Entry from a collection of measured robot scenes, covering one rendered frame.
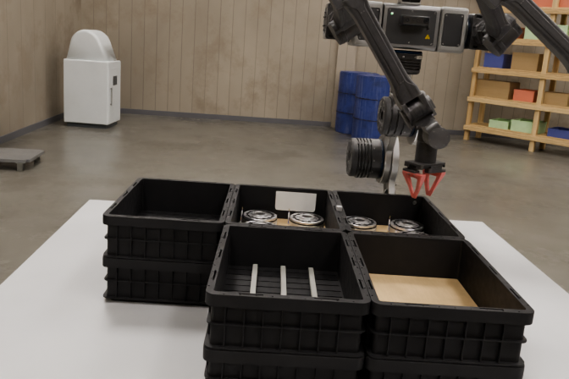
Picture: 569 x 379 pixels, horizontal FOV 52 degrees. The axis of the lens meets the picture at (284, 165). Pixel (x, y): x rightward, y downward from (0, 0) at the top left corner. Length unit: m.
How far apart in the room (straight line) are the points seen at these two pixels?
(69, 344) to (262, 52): 8.48
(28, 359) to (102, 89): 7.06
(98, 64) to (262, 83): 2.76
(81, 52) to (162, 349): 7.22
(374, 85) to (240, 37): 2.49
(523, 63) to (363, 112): 2.58
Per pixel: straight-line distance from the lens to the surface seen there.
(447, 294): 1.43
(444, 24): 2.13
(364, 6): 1.53
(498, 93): 9.65
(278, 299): 1.06
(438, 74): 10.08
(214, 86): 9.68
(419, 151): 1.61
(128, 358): 1.33
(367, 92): 8.41
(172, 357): 1.33
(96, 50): 8.31
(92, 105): 8.35
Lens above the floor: 1.38
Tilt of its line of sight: 12 degrees down
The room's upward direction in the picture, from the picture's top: 4 degrees clockwise
